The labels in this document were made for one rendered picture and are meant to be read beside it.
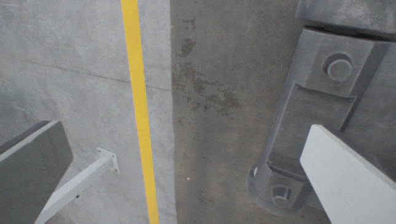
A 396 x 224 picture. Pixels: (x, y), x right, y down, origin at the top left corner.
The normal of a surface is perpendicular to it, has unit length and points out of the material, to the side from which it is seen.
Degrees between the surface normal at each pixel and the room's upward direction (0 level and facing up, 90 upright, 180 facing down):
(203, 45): 0
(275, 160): 0
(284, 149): 0
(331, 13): 24
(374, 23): 18
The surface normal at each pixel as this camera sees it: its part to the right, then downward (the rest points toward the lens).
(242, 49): -0.41, 0.41
